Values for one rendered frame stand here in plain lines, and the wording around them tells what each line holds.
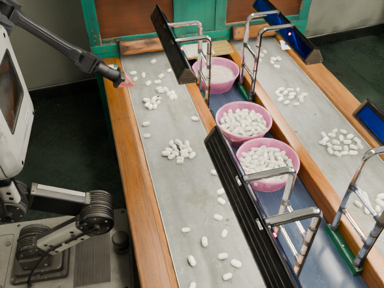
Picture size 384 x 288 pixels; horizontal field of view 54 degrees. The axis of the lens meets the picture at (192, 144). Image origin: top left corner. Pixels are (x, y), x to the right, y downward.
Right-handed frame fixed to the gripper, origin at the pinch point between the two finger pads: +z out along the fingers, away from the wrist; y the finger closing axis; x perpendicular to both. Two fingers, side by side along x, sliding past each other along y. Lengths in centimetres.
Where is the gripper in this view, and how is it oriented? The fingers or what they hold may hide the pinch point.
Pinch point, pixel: (132, 84)
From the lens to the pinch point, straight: 187.5
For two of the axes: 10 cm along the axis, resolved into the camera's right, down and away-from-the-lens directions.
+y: -2.5, -6.6, 7.1
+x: -6.2, 6.7, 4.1
